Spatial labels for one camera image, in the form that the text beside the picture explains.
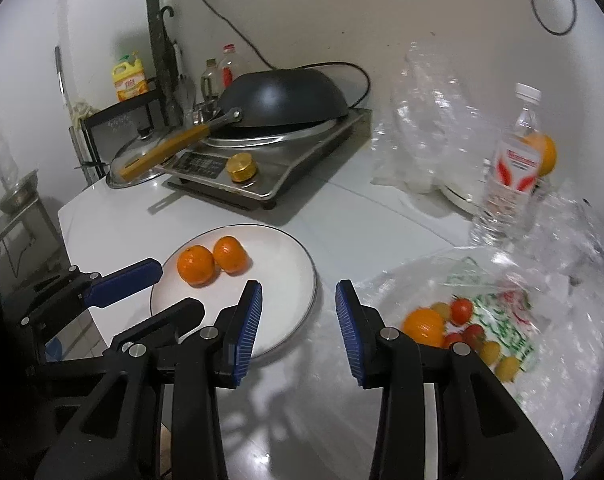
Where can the yellow detergent bottle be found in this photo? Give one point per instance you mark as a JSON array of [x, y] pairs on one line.
[[129, 80]]

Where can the mandarin orange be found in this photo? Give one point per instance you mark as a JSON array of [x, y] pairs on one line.
[[195, 266], [422, 325], [230, 255]]

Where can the cooking oil bottle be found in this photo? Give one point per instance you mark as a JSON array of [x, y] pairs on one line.
[[209, 80]]

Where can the black metal rack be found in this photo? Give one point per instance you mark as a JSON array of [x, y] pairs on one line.
[[94, 120]]

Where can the large orange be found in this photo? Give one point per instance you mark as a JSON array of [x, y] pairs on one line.
[[547, 152]]

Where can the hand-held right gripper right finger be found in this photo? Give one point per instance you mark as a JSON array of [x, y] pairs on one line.
[[349, 332]]

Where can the red cherry tomato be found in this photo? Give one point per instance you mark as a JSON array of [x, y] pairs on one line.
[[462, 310], [452, 340], [473, 334]]

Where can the crumpled clear plastic bag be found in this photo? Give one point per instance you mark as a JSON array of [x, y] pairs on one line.
[[577, 240]]

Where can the white round plate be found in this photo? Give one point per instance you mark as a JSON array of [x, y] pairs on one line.
[[282, 280]]

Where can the large clear plastic bag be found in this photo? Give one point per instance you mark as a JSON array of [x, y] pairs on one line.
[[432, 110]]

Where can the metal stand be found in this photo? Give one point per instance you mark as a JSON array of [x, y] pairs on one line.
[[47, 220]]

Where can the clear plastic water bottle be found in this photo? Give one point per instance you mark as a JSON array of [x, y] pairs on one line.
[[512, 170]]

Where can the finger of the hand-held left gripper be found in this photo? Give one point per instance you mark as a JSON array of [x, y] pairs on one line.
[[167, 317], [127, 280]]

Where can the dark vertical pipe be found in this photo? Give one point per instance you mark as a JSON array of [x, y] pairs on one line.
[[157, 35]]

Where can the gold round knob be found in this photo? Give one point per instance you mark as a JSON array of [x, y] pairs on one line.
[[242, 167]]

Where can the white bowl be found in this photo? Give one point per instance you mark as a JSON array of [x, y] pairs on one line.
[[462, 199]]

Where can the printed clear plastic bag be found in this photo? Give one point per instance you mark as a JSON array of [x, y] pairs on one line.
[[557, 360]]

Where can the red label bottle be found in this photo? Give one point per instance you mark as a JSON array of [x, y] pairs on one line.
[[228, 67]]

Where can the steel bowl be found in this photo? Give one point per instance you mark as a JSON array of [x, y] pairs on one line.
[[17, 195]]

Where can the white rag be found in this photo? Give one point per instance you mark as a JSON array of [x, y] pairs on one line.
[[79, 115]]

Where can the steel induction cooker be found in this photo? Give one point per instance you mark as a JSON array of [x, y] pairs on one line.
[[292, 160]]

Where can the glass pot lid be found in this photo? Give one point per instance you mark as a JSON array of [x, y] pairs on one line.
[[127, 156]]

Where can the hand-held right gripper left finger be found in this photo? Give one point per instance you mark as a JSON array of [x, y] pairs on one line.
[[247, 332]]

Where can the yellow cherry tomato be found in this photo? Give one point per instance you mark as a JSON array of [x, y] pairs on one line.
[[439, 310], [489, 352], [508, 367]]

